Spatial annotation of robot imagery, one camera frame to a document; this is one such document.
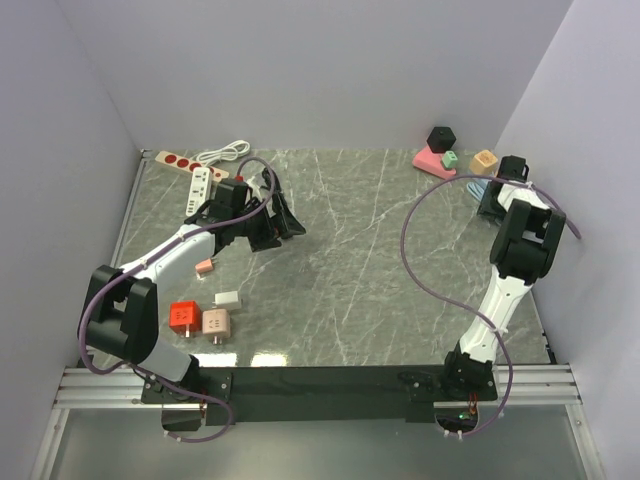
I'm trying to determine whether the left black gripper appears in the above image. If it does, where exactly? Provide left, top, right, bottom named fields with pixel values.
left=233, top=192, right=305, bottom=252

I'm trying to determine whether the orange cube adapter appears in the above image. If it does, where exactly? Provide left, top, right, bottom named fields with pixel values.
left=469, top=150, right=498, bottom=176

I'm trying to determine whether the blue power strip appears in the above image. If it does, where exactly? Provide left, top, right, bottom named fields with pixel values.
left=466, top=179, right=490, bottom=202

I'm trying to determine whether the white charger plug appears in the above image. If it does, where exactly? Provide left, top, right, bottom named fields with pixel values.
left=213, top=291, right=243, bottom=311

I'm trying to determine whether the small pink plug adapter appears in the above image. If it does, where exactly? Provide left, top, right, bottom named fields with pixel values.
left=195, top=258, right=215, bottom=278

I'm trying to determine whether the white cord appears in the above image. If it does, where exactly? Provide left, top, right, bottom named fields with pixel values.
left=192, top=139, right=252, bottom=168

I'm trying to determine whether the beige pink cube adapter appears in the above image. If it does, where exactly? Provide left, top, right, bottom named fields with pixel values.
left=201, top=308, right=231, bottom=345

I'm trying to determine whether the beige red power strip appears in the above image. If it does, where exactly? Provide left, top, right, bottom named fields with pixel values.
left=154, top=150, right=230, bottom=182

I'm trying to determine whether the red cube plug adapter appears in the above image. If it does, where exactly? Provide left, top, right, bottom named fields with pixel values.
left=168, top=300, right=202, bottom=338

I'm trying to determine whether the white usb power strip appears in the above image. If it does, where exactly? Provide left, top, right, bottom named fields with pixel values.
left=185, top=167, right=212, bottom=217

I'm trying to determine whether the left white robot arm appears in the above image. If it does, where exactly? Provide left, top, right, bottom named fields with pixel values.
left=78, top=170, right=306, bottom=402

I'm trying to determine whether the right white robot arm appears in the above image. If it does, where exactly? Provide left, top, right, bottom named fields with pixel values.
left=438, top=156, right=567, bottom=400

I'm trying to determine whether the green plug adapter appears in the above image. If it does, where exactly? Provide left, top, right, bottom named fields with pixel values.
left=441, top=150, right=458, bottom=170

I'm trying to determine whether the black cube adapter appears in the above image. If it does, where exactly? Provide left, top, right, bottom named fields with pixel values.
left=426, top=126, right=456, bottom=154

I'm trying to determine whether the pink power strip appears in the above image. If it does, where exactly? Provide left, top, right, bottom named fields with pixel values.
left=412, top=146, right=457, bottom=180

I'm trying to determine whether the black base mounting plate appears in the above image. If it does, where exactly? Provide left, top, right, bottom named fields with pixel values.
left=140, top=365, right=501, bottom=432

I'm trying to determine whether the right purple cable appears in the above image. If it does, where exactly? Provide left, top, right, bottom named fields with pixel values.
left=399, top=172, right=583, bottom=439

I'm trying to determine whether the purple cable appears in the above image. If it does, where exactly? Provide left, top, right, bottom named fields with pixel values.
left=399, top=172, right=583, bottom=439
left=77, top=157, right=279, bottom=445

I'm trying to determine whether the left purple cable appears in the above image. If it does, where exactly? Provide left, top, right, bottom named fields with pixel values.
left=77, top=157, right=279, bottom=445

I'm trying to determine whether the aluminium rail frame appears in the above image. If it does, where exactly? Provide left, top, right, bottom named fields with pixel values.
left=29, top=147, right=601, bottom=480

